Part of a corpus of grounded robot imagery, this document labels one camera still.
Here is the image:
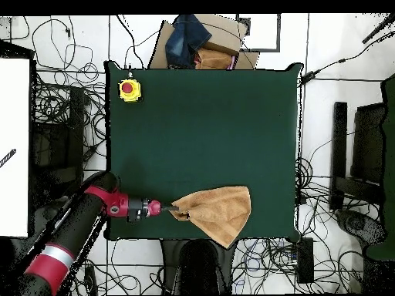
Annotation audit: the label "tan terry towel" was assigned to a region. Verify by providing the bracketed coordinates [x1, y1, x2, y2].
[168, 184, 252, 250]

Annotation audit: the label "dark green table cloth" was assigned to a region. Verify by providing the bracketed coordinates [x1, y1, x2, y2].
[103, 60, 303, 243]

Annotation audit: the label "dark grey stand base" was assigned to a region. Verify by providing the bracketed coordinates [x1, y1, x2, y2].
[32, 197, 70, 235]
[336, 209, 387, 247]

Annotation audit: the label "black equipment rack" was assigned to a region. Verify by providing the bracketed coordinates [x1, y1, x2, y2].
[30, 86, 86, 204]

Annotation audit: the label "yellow emergency stop button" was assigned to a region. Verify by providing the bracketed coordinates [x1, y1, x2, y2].
[117, 72, 143, 103]

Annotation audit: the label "black power box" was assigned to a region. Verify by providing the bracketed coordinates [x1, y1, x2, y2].
[296, 237, 315, 284]

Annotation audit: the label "white board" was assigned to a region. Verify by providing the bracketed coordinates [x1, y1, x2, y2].
[0, 58, 31, 238]

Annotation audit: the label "black striped rod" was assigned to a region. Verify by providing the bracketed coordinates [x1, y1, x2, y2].
[0, 148, 17, 169]

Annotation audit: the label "orange-brown folded cloth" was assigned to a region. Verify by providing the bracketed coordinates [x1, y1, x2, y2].
[194, 47, 234, 70]

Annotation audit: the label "blue denim jeans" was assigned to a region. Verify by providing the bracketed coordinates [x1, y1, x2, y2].
[164, 14, 213, 69]

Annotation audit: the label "black floor bar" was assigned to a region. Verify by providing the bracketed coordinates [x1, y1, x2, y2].
[329, 101, 348, 212]

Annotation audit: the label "brown cardboard box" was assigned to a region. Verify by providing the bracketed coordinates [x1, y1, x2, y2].
[147, 13, 260, 70]

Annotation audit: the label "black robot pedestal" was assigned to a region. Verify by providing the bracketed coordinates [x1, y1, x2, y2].
[160, 238, 239, 295]

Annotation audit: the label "black cable bundle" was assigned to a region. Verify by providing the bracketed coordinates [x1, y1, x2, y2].
[32, 62, 107, 155]
[295, 156, 380, 223]

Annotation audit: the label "cable tangle beside pedestal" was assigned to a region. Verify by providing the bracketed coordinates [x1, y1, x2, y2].
[232, 238, 299, 294]

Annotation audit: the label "black emergency stop cable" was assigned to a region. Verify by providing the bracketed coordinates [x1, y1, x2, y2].
[115, 14, 146, 70]

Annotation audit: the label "black square frame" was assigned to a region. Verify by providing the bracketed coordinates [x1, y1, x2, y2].
[235, 13, 282, 52]

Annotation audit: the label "black stand frame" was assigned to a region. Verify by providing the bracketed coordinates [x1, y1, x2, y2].
[351, 103, 387, 186]

